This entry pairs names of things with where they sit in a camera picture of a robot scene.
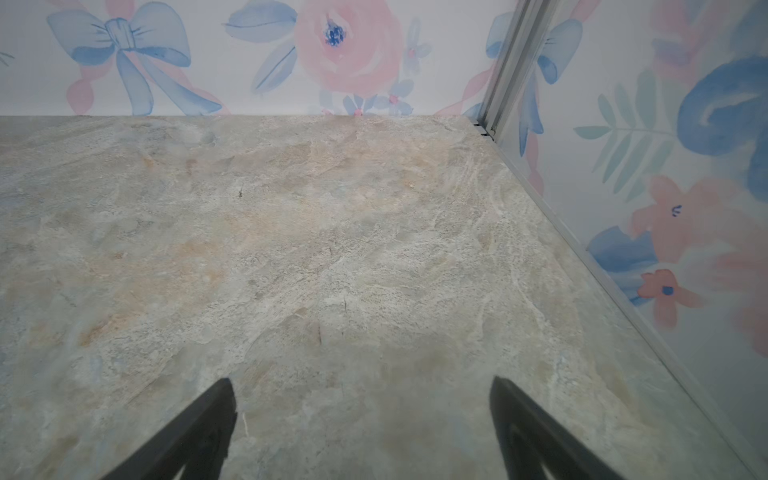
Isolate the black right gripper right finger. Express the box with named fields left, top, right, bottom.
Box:
left=489, top=376, right=622, bottom=480

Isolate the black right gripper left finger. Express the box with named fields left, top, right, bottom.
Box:
left=105, top=378, right=238, bottom=480

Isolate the aluminium corner post right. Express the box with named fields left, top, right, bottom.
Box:
left=477, top=0, right=559, bottom=142

